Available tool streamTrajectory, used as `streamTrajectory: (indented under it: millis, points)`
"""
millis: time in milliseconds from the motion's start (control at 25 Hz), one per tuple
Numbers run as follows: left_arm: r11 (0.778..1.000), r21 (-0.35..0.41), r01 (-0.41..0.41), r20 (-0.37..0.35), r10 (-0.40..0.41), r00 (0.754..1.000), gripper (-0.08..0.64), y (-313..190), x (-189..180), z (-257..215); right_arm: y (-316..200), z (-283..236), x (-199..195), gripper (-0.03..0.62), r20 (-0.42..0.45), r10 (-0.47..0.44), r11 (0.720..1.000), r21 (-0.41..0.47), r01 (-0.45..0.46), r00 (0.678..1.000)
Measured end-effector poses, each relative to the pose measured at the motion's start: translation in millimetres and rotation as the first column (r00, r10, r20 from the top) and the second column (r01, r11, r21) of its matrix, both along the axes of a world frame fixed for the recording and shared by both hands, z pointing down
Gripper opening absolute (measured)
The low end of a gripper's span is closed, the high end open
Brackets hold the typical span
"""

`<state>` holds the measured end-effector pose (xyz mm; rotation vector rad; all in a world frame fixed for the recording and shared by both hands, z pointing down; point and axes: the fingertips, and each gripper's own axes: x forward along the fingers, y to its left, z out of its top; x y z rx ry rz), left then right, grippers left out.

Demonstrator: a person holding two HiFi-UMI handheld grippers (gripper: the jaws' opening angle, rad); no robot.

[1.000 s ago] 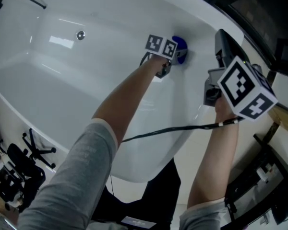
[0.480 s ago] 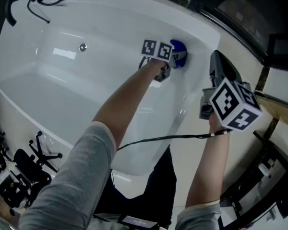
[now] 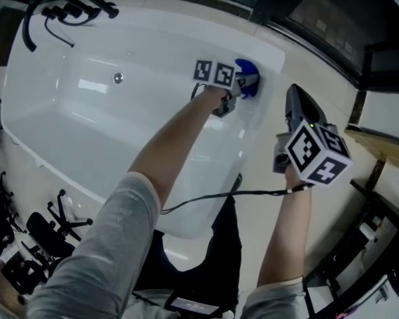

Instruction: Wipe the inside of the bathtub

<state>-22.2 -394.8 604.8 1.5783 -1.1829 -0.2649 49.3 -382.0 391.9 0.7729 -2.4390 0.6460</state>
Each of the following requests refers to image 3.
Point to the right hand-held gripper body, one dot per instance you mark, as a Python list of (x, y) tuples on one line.
[(314, 148)]

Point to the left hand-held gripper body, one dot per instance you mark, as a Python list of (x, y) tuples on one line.
[(216, 75)]

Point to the white bathtub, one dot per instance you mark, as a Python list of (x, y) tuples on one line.
[(86, 138)]

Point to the person's left forearm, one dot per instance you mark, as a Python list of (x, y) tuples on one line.
[(173, 145)]

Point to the person's right forearm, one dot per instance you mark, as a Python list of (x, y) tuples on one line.
[(287, 231)]

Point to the person's left hand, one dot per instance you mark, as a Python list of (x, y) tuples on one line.
[(216, 95)]

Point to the wooden shelf board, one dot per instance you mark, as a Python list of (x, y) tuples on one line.
[(379, 141)]

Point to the chrome overflow cap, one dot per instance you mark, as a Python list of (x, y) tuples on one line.
[(118, 77)]

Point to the black cabinet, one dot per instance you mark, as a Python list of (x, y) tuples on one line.
[(362, 244)]

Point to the person's black trousers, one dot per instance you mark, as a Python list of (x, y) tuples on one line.
[(224, 238)]

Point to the black hand shower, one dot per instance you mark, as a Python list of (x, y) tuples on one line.
[(101, 2)]

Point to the black chest-worn device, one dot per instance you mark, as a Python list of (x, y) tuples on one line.
[(191, 305)]

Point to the black office chair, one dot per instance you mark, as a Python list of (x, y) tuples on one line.
[(50, 231)]

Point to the dark window frame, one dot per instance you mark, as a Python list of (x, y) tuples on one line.
[(336, 28)]

